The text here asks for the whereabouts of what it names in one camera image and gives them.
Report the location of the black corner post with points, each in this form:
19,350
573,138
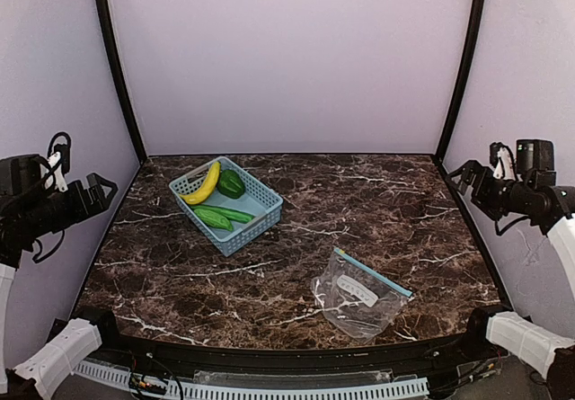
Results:
462,76
112,53

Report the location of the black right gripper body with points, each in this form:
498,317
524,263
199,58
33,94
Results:
479,183

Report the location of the white slotted cable duct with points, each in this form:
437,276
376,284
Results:
220,385

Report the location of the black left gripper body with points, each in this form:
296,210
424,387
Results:
84,193

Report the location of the short green toy gourd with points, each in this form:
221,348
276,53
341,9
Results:
213,219

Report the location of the right black corner post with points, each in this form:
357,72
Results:
462,76

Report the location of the left black corner post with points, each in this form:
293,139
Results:
112,53

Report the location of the black front frame rail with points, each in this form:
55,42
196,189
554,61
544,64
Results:
437,358

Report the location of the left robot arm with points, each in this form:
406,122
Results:
37,201

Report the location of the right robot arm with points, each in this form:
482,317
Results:
519,192

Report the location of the clear zip top bag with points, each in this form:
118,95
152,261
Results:
356,299

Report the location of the green toy bell pepper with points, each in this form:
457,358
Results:
230,184

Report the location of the light blue plastic basket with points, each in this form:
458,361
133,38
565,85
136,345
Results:
258,200

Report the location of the long green toy cucumber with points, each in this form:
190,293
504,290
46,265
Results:
230,214

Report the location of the yellow toy banana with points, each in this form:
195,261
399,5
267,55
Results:
206,188

